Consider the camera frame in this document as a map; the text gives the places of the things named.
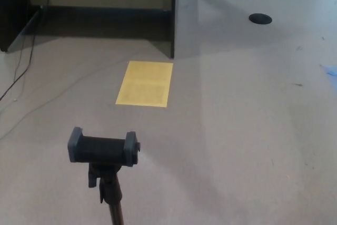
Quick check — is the thin black cable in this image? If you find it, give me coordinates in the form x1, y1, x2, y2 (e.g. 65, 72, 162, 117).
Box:
13, 34, 26, 83

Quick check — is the yellow paper sheet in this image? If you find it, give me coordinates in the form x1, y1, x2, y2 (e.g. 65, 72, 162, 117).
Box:
115, 61, 174, 109

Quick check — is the black round floor cover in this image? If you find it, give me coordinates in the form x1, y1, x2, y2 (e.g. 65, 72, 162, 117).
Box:
248, 13, 273, 25

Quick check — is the grey floor cable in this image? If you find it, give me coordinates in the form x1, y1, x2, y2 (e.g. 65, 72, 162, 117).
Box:
0, 61, 128, 140

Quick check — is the thick black power cable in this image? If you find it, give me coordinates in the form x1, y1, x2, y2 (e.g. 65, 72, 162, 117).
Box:
0, 0, 51, 101

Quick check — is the black tripod with phone holder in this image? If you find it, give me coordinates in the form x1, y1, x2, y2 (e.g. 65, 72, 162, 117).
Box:
67, 126, 142, 225

